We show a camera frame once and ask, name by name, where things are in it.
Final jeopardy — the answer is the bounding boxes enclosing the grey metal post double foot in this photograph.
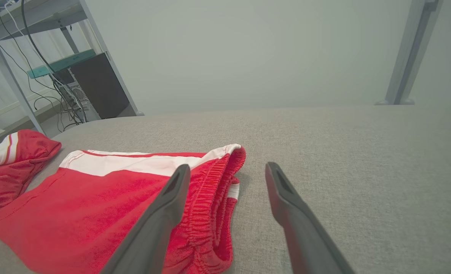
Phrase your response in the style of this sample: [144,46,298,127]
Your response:
[376,0,443,106]

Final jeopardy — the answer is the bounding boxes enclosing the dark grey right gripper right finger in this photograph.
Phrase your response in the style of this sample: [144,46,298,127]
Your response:
[265,162,355,274]

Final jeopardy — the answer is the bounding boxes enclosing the white desk cable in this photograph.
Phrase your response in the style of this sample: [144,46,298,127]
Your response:
[4,0,25,35]

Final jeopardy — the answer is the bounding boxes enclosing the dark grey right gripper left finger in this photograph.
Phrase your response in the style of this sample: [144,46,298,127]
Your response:
[100,164,191,274]

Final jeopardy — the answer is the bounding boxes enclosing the thick black desk cable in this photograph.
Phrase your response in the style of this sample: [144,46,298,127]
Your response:
[21,0,87,124]

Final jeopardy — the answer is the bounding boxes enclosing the red Bulls 23 jersey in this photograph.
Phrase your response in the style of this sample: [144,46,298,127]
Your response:
[0,129,62,220]

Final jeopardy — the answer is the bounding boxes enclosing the grey fabric sofa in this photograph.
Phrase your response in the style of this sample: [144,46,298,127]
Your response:
[0,105,451,274]

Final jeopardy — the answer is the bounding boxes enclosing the teal shelf bar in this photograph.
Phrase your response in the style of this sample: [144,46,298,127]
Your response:
[27,49,96,79]

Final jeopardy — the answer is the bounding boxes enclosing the thin black desk cable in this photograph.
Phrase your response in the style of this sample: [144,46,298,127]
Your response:
[0,11,64,132]

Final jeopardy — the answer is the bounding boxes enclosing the red white shorts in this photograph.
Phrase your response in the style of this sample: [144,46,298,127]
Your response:
[0,144,247,274]

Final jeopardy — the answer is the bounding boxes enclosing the grey metal desk frame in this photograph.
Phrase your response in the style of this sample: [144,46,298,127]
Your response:
[0,0,89,136]

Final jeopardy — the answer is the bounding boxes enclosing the black computer tower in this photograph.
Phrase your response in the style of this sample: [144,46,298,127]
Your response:
[58,52,131,122]

